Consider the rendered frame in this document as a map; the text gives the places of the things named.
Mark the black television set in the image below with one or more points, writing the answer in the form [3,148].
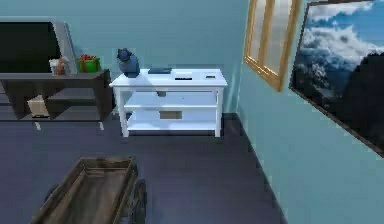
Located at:
[23,46]

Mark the black remote control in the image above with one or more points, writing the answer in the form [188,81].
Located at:
[183,79]

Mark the brown wooden cart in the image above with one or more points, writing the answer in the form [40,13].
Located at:
[96,193]

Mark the dark blue book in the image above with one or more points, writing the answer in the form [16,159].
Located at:
[159,70]

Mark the small black flat object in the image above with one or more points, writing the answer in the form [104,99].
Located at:
[210,77]

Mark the beige cardboard box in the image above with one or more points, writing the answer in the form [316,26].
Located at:
[37,106]

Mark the white shelf table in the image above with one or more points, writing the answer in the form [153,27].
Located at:
[170,100]

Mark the white orange figurine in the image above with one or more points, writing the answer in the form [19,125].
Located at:
[60,66]

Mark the green gift box red ribbon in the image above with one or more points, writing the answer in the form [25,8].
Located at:
[88,64]

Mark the white flat box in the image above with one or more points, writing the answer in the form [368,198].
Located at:
[183,73]

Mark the wooden framed window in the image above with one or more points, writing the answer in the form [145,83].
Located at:
[270,40]

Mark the grey flat box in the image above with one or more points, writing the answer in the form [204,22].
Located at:
[170,115]

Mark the dark brown television stand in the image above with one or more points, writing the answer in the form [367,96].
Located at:
[83,96]

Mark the framed cloud sky picture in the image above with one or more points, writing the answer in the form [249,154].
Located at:
[346,66]

